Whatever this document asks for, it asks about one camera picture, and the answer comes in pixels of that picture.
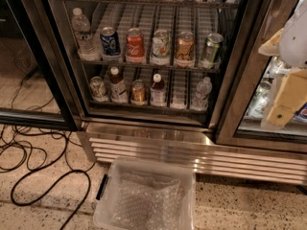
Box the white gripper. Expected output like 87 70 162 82
258 0 307 127

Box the white green can right door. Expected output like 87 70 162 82
248 80 271 118

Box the blue pepsi can right door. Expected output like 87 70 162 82
295 103 307 123

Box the green soda can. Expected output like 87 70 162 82
200 33 224 69

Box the clear water bottle bottom shelf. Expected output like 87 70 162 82
191 77 212 111

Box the clear water bottle shelf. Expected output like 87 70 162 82
191 77 212 111
71 8 100 61

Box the orange gold soda can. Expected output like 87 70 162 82
174 31 195 67

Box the white green 7up can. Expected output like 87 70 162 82
150 30 171 65

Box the stainless steel display fridge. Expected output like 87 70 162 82
43 0 307 184

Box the gold can bottom shelf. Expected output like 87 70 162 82
130 80 147 105

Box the red coca cola can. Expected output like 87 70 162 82
126 28 145 63

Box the blue pepsi can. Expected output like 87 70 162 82
100 27 121 61

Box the white green can bottom shelf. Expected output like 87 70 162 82
89 77 108 103

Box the clear water bottle middle shelf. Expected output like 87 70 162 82
71 8 100 61

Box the open glass fridge door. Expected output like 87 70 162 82
0 0 80 131

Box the closed right glass door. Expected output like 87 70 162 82
216 0 307 152

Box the brown tea bottle middle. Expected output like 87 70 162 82
150 74 166 107

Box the brown tea bottle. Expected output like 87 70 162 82
150 74 166 107
109 67 128 104

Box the brown tea bottle left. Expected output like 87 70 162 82
109 67 128 104

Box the bubble wrap sheet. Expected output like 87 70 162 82
110 172 183 230

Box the clear plastic storage bin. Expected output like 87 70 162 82
93 157 196 230

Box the black floor cable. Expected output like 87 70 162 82
0 38 96 230

